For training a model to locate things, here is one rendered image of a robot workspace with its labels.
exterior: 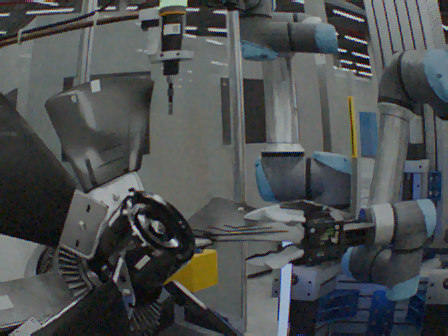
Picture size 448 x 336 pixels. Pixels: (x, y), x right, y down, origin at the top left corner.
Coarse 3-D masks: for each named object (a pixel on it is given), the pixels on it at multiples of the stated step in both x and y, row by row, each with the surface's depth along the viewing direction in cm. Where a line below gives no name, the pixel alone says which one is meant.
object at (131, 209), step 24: (144, 192) 79; (120, 216) 74; (144, 216) 77; (168, 216) 80; (120, 240) 73; (144, 240) 73; (168, 240) 78; (192, 240) 79; (96, 264) 78; (144, 264) 73; (168, 264) 74; (144, 288) 81
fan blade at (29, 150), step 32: (0, 96) 69; (0, 128) 68; (0, 160) 67; (32, 160) 70; (0, 192) 67; (32, 192) 70; (64, 192) 73; (0, 224) 67; (32, 224) 70; (64, 224) 73
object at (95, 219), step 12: (72, 204) 74; (84, 204) 75; (96, 204) 76; (72, 216) 75; (84, 216) 76; (96, 216) 77; (72, 228) 75; (96, 228) 77; (60, 240) 74; (72, 240) 75; (84, 240) 76; (96, 240) 77; (72, 252) 75; (84, 252) 76
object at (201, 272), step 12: (204, 252) 132; (216, 252) 135; (192, 264) 127; (204, 264) 131; (216, 264) 135; (180, 276) 129; (192, 276) 127; (204, 276) 131; (216, 276) 135; (192, 288) 127
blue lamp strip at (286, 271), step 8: (288, 264) 117; (288, 272) 117; (288, 280) 117; (288, 288) 117; (288, 296) 117; (280, 304) 118; (288, 304) 117; (280, 312) 119; (280, 320) 119; (280, 328) 119
